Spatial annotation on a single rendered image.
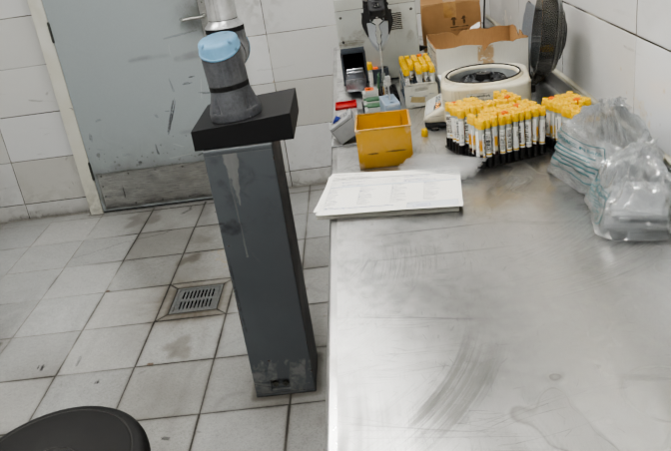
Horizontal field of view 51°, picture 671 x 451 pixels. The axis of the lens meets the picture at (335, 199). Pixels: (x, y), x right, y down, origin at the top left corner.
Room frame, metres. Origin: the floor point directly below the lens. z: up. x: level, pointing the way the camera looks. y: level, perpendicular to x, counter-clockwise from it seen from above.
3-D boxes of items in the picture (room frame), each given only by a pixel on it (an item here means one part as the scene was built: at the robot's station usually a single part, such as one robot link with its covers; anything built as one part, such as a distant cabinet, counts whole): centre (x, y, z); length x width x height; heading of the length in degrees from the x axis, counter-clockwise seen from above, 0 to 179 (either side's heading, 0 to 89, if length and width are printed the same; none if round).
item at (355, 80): (2.34, -0.13, 0.92); 0.21 x 0.07 x 0.05; 177
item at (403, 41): (2.52, -0.23, 1.03); 0.31 x 0.27 x 0.30; 177
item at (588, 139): (1.32, -0.56, 0.97); 0.26 x 0.17 x 0.19; 13
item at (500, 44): (2.21, -0.51, 0.95); 0.29 x 0.25 x 0.15; 87
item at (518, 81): (1.85, -0.43, 0.94); 0.30 x 0.24 x 0.12; 78
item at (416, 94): (2.12, -0.30, 0.91); 0.20 x 0.10 x 0.07; 177
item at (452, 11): (2.90, -0.57, 0.97); 0.31 x 0.23 x 0.18; 170
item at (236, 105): (1.99, 0.25, 0.99); 0.15 x 0.15 x 0.10
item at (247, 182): (1.99, 0.25, 0.44); 0.20 x 0.20 x 0.87; 87
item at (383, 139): (1.63, -0.14, 0.93); 0.13 x 0.13 x 0.10; 84
